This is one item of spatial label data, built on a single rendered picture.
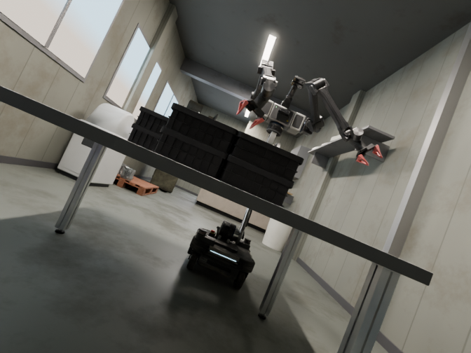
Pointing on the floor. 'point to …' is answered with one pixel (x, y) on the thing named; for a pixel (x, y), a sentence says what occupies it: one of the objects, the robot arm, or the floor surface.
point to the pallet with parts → (125, 173)
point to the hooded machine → (108, 117)
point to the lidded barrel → (276, 234)
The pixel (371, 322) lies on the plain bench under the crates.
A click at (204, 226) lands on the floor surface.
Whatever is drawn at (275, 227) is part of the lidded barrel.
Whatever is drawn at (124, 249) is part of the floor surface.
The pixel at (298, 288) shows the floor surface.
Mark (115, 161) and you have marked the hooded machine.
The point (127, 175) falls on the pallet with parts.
